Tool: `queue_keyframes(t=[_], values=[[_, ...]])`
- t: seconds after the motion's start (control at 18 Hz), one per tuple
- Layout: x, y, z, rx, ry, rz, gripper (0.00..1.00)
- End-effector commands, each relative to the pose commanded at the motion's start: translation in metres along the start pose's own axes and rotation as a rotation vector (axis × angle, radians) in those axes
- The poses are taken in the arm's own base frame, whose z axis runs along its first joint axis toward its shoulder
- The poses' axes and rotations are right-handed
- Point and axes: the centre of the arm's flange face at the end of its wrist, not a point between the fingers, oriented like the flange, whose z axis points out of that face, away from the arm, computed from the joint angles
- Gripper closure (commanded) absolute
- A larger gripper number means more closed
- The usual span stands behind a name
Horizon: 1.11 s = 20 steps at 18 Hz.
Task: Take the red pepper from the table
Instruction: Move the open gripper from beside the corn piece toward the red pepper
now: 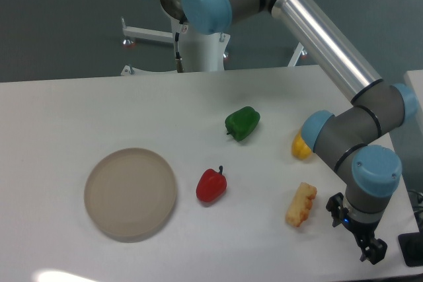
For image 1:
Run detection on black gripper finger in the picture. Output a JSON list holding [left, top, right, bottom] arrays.
[[326, 192, 346, 227], [358, 236, 387, 265]]

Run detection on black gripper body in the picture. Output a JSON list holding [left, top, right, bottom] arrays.
[[340, 207, 381, 243]]

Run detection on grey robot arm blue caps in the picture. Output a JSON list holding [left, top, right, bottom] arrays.
[[160, 0, 418, 264]]

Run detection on yellow toy bell pepper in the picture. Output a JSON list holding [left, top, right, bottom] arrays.
[[291, 131, 312, 160]]

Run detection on red toy bell pepper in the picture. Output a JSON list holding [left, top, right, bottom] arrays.
[[196, 166, 227, 203]]

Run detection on green toy bell pepper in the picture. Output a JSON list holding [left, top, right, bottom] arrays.
[[225, 106, 260, 142]]

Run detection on yellow fried food toy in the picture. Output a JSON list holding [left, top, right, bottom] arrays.
[[285, 182, 317, 227]]

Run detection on black device at table edge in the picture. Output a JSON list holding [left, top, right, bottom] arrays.
[[397, 189, 423, 267]]

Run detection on white table at right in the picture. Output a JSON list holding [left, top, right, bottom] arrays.
[[404, 70, 423, 106]]

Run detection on beige round plate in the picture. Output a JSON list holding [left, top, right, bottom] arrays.
[[84, 148, 177, 243]]

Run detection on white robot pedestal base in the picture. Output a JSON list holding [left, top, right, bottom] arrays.
[[122, 0, 308, 73]]

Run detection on black cable with connector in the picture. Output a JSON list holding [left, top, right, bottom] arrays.
[[174, 14, 188, 73]]

